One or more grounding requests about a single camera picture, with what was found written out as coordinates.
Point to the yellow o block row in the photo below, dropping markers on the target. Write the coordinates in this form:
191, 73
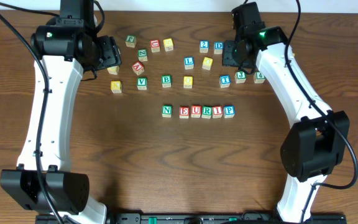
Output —
207, 63
187, 81

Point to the yellow S block top row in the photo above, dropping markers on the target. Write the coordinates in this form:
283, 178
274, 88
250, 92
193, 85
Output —
168, 44

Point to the green 4 block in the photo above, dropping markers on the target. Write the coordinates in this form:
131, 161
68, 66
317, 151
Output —
258, 77

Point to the blue L block centre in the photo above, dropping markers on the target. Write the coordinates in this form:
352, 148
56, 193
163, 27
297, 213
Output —
189, 63

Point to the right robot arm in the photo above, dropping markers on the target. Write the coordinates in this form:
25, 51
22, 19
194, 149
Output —
317, 138

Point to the blue P block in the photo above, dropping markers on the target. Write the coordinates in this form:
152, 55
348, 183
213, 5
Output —
229, 111

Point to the blue T block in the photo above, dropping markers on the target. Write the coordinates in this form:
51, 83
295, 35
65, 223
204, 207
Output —
224, 81

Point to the yellow C block left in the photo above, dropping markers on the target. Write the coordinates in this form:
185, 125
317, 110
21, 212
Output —
113, 70

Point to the red E block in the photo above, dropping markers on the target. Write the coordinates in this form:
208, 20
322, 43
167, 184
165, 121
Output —
184, 112

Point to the green J block right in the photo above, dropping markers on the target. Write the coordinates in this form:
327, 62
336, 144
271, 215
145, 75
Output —
240, 77

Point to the green N block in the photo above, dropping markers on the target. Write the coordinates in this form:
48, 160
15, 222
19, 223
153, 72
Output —
167, 111

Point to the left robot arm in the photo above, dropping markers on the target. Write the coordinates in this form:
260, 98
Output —
64, 49

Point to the green J block far left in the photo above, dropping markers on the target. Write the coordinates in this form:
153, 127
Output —
131, 41

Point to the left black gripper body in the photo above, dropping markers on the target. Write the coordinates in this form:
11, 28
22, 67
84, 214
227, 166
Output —
110, 51

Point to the red A block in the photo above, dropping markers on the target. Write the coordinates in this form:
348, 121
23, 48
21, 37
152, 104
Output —
138, 68

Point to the yellow O block middle row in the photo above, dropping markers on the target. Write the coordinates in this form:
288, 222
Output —
207, 63

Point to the green j block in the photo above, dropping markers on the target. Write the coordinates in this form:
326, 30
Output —
240, 77
131, 41

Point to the blue 2 block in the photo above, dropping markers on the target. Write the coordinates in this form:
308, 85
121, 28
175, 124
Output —
204, 46

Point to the yellow O block bottom row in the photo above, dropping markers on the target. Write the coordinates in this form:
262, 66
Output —
187, 81

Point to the green V block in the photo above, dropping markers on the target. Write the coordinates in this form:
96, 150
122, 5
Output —
142, 83

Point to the yellow K block left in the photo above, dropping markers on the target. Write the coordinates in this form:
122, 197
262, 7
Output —
116, 86

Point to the green Z block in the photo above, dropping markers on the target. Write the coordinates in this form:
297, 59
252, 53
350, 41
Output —
142, 55

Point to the green B block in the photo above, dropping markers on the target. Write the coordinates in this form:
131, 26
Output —
166, 81

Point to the green R block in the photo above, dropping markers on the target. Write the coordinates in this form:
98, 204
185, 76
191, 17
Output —
206, 112

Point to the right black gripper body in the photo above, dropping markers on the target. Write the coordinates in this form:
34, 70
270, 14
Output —
229, 58

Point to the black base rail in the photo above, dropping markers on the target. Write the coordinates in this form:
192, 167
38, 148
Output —
252, 217

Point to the red I block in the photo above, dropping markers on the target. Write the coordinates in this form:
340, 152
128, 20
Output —
217, 111

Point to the blue D block centre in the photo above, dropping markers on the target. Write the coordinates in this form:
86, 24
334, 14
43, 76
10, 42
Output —
218, 47

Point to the red U block top row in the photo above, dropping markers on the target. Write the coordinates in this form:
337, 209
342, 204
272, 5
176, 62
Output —
155, 46

